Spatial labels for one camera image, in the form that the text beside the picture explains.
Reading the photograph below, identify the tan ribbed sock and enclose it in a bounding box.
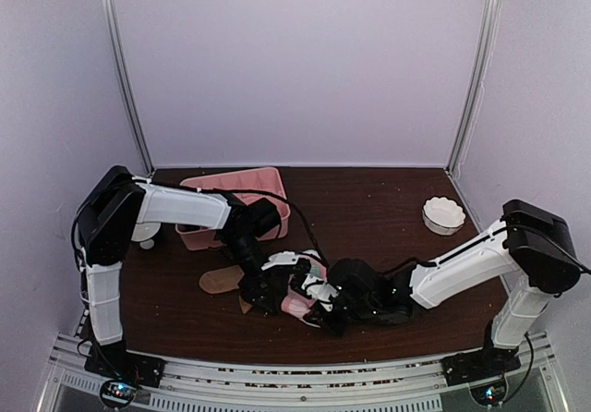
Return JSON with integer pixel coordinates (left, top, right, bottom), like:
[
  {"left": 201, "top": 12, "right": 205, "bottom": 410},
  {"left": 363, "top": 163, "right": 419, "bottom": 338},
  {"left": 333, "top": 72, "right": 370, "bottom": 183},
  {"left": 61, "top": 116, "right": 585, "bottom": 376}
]
[{"left": 199, "top": 265, "right": 252, "bottom": 315}]

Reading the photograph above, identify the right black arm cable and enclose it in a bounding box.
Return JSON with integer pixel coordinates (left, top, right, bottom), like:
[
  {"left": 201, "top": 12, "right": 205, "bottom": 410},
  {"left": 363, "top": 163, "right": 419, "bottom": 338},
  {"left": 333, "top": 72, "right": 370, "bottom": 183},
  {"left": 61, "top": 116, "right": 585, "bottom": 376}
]
[{"left": 382, "top": 224, "right": 591, "bottom": 279}]

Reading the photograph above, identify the pink divided organizer tray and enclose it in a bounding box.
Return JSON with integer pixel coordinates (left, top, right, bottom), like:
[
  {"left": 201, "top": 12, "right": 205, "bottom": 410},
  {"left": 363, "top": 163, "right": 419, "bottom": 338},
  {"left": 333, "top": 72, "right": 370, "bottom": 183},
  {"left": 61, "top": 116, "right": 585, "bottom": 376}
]
[{"left": 175, "top": 166, "right": 292, "bottom": 250}]

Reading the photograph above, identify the white round cup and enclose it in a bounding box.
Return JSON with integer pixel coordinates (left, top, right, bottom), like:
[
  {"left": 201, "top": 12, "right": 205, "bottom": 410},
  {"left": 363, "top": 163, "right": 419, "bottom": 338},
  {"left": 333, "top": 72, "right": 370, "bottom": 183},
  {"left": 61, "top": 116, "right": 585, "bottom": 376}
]
[{"left": 131, "top": 223, "right": 161, "bottom": 250}]

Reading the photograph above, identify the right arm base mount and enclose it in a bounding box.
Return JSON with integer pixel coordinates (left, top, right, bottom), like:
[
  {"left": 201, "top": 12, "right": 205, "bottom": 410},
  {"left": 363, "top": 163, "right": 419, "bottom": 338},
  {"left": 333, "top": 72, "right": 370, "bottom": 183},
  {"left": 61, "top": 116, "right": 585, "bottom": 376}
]
[{"left": 440, "top": 348, "right": 521, "bottom": 408}]

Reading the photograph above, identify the aluminium frame post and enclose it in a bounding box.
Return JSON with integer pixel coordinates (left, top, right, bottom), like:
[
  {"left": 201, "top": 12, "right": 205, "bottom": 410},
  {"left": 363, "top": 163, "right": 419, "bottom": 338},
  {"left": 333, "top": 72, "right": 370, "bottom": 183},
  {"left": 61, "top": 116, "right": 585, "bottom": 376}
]
[
  {"left": 101, "top": 0, "right": 155, "bottom": 174},
  {"left": 446, "top": 0, "right": 501, "bottom": 177}
]

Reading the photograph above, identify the left aluminium frame post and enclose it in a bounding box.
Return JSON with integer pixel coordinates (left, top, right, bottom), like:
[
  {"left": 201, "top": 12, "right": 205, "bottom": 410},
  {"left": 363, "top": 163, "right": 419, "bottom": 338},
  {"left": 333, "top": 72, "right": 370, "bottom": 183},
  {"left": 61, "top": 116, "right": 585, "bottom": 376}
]
[{"left": 101, "top": 0, "right": 155, "bottom": 174}]

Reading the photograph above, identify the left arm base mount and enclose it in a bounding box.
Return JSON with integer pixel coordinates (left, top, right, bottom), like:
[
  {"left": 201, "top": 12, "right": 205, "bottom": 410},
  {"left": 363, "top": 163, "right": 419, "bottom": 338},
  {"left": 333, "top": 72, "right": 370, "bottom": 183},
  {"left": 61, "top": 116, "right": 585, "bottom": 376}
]
[{"left": 84, "top": 353, "right": 165, "bottom": 409}]

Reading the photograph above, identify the pink patterned sock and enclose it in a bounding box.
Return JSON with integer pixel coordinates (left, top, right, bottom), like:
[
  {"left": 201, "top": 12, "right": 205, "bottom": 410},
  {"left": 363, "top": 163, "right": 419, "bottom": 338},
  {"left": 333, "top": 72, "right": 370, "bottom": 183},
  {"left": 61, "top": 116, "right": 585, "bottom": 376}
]
[{"left": 281, "top": 249, "right": 327, "bottom": 327}]

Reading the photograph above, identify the right aluminium frame post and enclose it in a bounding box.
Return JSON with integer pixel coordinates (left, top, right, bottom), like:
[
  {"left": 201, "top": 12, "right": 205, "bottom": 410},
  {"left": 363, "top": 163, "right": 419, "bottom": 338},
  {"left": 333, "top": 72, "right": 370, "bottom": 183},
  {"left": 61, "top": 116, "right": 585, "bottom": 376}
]
[{"left": 446, "top": 0, "right": 501, "bottom": 177}]

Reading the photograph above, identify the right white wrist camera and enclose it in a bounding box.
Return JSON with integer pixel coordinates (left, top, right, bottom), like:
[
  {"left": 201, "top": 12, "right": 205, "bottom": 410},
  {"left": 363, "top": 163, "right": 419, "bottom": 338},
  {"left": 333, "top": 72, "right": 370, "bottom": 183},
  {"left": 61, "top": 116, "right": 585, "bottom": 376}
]
[{"left": 300, "top": 273, "right": 339, "bottom": 312}]

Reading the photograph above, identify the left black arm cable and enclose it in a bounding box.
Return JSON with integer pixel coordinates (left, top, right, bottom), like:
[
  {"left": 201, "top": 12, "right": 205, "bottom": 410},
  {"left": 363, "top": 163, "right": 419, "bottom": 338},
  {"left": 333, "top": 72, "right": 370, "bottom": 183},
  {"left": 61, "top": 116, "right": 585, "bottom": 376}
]
[{"left": 202, "top": 188, "right": 332, "bottom": 268}]

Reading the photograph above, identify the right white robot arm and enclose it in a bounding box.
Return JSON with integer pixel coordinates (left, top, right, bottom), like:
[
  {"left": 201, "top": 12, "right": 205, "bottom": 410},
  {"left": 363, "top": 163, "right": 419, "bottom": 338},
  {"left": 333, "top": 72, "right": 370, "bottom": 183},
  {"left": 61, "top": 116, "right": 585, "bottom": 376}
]
[{"left": 303, "top": 200, "right": 587, "bottom": 377}]

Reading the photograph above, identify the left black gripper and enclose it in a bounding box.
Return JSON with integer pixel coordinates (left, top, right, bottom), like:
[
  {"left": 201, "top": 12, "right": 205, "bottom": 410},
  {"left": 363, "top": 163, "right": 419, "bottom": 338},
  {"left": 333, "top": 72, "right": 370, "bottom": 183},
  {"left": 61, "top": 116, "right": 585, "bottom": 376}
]
[{"left": 222, "top": 234, "right": 288, "bottom": 317}]

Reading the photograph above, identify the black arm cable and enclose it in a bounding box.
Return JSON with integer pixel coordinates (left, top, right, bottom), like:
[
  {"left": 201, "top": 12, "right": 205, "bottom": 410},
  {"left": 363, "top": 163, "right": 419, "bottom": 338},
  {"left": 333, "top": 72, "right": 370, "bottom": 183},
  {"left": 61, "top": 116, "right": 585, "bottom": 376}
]
[
  {"left": 382, "top": 224, "right": 591, "bottom": 279},
  {"left": 202, "top": 188, "right": 332, "bottom": 268}
]

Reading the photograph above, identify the white scalloped bowl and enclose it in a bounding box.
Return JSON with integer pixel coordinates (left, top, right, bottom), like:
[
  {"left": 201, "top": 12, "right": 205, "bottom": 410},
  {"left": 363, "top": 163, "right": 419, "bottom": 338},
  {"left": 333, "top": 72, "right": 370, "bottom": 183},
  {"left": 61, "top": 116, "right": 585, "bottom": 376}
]
[{"left": 422, "top": 197, "right": 466, "bottom": 236}]

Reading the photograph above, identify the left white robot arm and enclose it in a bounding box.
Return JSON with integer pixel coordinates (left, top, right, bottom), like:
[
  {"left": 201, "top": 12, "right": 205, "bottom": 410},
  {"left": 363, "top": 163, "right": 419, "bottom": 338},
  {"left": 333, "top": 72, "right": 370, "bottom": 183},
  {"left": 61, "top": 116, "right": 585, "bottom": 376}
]
[{"left": 70, "top": 165, "right": 290, "bottom": 379}]

